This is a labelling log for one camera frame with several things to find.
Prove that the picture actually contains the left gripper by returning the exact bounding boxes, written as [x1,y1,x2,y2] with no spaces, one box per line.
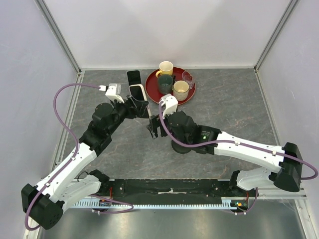
[107,95,148,135]

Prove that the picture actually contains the pink case smartphone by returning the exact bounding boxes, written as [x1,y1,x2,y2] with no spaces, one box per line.
[129,84,151,119]

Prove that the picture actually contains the white case smartphone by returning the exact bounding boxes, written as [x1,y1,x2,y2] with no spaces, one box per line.
[127,70,142,86]

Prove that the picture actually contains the black round suction base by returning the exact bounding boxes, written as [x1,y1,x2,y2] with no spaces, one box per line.
[171,140,194,154]

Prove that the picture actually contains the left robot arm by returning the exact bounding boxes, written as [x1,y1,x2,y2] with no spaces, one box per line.
[21,95,150,231]

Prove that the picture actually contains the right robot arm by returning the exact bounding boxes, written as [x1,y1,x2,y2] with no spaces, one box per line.
[147,111,302,196]

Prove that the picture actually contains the red round tray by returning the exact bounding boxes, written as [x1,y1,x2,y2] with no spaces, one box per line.
[145,67,196,106]

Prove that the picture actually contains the dark green mug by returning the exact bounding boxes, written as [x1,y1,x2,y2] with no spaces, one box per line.
[158,74,174,95]

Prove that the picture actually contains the cream faceted cup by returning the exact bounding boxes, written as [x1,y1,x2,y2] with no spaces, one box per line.
[173,81,189,101]

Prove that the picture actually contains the yellow mug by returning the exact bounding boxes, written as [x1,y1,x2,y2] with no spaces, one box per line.
[156,61,173,78]

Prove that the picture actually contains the clear drinking glass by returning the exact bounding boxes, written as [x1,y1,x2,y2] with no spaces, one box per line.
[182,71,195,90]

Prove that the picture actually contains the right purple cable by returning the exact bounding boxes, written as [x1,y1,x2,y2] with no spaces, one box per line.
[158,102,319,215]

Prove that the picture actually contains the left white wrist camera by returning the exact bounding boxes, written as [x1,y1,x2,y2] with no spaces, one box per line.
[99,83,124,104]

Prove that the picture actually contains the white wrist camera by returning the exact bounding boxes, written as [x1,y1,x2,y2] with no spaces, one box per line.
[159,94,178,119]
[99,83,124,104]

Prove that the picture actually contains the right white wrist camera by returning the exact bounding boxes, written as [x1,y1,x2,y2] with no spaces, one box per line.
[159,94,178,119]

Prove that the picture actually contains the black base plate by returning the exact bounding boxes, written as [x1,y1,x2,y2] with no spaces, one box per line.
[97,179,256,205]

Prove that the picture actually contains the grey slotted cable duct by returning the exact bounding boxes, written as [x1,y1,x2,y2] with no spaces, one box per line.
[71,197,237,210]

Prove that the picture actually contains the left aluminium frame post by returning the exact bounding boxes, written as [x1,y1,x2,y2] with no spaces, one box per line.
[35,0,81,74]

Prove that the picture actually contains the aluminium frame post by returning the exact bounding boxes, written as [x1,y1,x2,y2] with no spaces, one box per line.
[254,0,300,73]
[35,0,81,74]

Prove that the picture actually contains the right aluminium frame post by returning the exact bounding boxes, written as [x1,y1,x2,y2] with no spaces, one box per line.
[254,0,300,73]

